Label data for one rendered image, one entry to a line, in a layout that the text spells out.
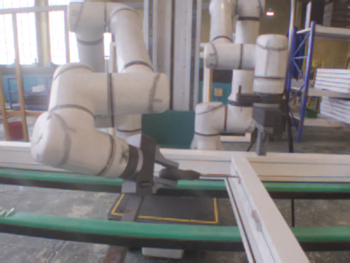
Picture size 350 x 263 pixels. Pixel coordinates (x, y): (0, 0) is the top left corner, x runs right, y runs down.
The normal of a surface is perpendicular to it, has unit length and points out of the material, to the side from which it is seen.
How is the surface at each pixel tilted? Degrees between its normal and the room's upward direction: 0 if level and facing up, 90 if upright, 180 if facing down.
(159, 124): 90
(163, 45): 90
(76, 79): 43
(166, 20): 90
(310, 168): 90
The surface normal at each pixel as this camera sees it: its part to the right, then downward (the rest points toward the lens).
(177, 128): -0.11, 0.25
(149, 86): 0.25, -0.12
